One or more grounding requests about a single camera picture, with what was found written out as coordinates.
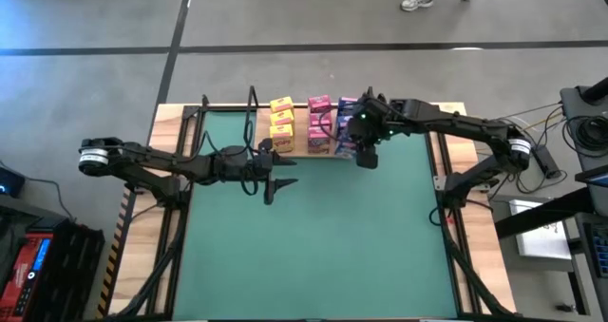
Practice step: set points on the green table mat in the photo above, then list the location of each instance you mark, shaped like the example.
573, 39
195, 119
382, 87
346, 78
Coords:
323, 241

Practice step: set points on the yellow Corn Pops cereal box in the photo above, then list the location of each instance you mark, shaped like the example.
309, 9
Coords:
282, 119
281, 139
281, 104

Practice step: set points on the grey cart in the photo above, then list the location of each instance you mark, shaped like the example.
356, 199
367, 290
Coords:
570, 99

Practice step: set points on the yellow black hazard tape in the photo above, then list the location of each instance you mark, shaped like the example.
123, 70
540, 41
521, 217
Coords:
111, 265

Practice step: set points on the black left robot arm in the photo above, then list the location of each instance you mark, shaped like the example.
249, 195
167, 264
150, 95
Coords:
157, 163

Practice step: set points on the blue Frosted Flakes cereal box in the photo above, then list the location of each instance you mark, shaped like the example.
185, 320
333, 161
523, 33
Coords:
345, 149
347, 102
343, 122

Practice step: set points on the black device with blue light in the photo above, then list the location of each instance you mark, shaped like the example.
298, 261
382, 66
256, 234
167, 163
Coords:
12, 179

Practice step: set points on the black laptop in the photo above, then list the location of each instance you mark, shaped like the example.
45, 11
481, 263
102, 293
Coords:
594, 177

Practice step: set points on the black power brick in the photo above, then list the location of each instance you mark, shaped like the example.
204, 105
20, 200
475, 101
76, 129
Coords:
546, 160

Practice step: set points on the black keyboard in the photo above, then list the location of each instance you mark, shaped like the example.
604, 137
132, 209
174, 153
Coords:
601, 251

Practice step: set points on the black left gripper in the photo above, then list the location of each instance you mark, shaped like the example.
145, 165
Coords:
260, 166

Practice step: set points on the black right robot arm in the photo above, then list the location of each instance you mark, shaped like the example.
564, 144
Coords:
465, 125

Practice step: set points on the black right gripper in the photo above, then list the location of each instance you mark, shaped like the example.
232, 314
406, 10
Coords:
373, 122

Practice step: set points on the black table frame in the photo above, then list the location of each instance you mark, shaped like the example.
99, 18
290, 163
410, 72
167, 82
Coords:
175, 265

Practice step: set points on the white paper sheet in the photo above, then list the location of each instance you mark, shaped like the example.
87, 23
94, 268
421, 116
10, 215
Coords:
541, 241

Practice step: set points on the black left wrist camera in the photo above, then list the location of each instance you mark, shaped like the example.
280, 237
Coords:
233, 155

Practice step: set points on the red device with blue display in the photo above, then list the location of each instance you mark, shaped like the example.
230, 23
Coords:
24, 274

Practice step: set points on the black bar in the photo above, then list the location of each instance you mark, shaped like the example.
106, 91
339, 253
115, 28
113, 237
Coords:
541, 213

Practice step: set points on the black crate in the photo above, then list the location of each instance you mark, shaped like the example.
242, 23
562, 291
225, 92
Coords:
71, 265

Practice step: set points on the purple Raisin Bran cereal box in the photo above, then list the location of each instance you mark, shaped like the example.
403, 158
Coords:
319, 103
318, 140
320, 120

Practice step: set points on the wooden shelf with black frame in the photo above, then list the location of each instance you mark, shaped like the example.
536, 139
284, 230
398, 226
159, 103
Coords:
300, 137

